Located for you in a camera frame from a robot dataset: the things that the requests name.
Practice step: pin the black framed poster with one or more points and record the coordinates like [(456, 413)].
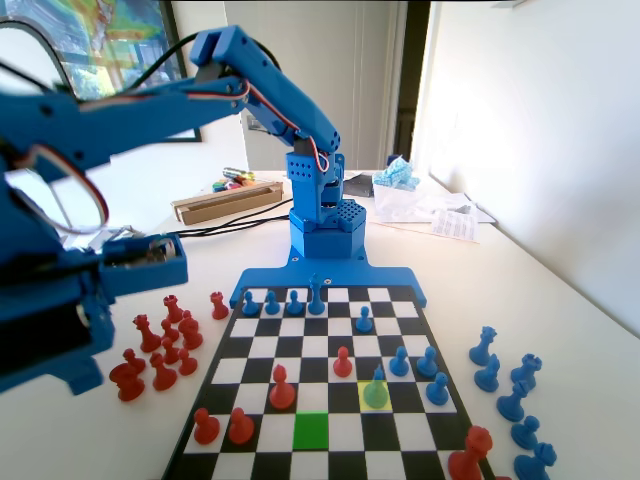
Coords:
[(115, 40)]

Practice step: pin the dark grey pad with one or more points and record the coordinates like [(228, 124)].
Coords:
[(360, 185)]

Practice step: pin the printed paper sheet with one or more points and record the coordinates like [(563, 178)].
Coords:
[(455, 225)]

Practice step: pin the white paper sheets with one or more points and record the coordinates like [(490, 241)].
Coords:
[(481, 212)]

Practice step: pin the white door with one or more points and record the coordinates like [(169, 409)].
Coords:
[(360, 75)]

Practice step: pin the black and white chessboard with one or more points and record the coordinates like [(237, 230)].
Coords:
[(320, 346)]

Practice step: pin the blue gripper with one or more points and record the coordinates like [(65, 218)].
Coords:
[(60, 357)]

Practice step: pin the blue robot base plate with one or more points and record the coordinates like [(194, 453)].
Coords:
[(350, 277)]

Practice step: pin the blue plastic chess rook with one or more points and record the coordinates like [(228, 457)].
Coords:
[(525, 372)]

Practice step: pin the long cardboard box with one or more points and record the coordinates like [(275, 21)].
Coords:
[(225, 202)]

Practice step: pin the blue patterned crumpled packet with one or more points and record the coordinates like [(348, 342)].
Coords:
[(397, 175)]

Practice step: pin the white arched board dark edge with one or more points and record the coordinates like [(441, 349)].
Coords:
[(20, 50)]

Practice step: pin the clear plastic bag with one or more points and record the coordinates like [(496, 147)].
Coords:
[(400, 205)]

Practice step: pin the silver cylinder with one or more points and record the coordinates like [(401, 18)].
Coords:
[(235, 173)]

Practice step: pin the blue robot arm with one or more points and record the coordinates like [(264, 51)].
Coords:
[(280, 95)]

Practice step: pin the blue plastic chess pawn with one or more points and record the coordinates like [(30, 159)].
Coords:
[(426, 363), (399, 363), (294, 305), (437, 391), (363, 321), (271, 304), (249, 305)]

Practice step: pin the blue plastic chess queen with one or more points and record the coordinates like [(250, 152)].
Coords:
[(482, 347)]

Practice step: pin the colourful small items pile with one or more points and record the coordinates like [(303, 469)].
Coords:
[(225, 186)]

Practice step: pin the blue plastic chess bishop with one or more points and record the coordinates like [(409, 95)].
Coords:
[(512, 402), (535, 462)]

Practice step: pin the crumpled wrapper pile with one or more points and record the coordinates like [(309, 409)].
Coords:
[(127, 232)]

